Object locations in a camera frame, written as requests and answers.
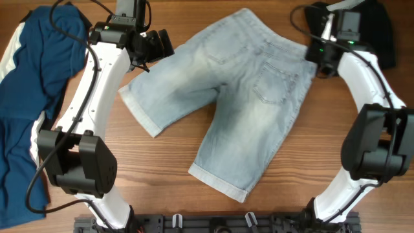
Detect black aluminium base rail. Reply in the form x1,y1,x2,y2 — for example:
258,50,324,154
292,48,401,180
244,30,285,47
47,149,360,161
73,212,362,233

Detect blue white-striped garment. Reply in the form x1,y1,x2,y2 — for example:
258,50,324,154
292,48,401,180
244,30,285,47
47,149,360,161
1,4,89,228

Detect light blue denim shorts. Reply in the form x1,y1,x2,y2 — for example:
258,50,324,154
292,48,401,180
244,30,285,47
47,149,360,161
119,8,317,203

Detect black folded garment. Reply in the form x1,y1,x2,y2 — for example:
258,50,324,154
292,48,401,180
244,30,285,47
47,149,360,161
304,0,396,69

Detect left black camera cable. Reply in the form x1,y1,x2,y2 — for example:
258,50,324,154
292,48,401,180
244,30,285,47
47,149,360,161
25,0,114,214

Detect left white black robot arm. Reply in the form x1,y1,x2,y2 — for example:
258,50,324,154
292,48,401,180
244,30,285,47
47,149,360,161
38,1,174,232

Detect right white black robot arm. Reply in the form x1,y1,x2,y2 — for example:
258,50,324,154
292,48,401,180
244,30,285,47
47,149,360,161
307,8,413,225

